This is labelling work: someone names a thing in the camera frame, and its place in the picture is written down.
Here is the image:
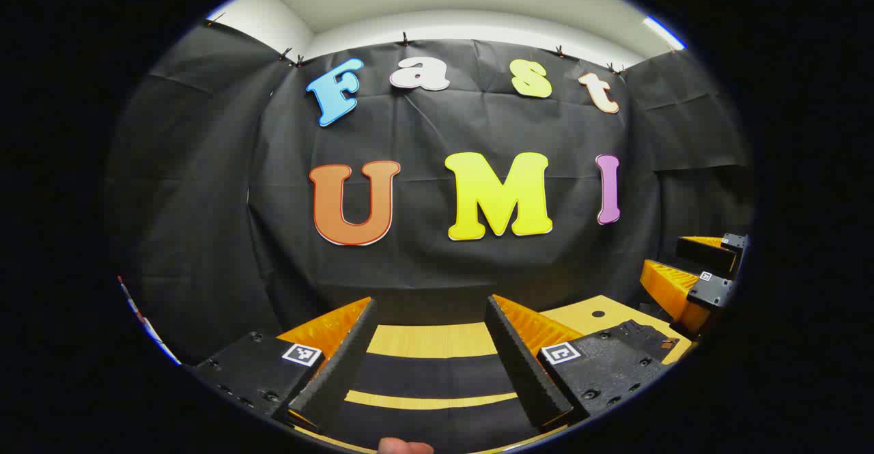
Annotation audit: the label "white and red equipment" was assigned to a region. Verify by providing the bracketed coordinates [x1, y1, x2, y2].
[117, 275, 182, 366]

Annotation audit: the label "black jeans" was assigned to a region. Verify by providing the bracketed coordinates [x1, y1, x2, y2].
[331, 353, 550, 453]

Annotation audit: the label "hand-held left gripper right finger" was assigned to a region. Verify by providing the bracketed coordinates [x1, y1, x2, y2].
[483, 294, 683, 433]

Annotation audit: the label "black backdrop cloth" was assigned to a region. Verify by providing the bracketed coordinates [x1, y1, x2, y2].
[102, 27, 755, 366]

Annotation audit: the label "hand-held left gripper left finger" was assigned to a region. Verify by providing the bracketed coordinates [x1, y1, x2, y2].
[183, 296, 378, 436]

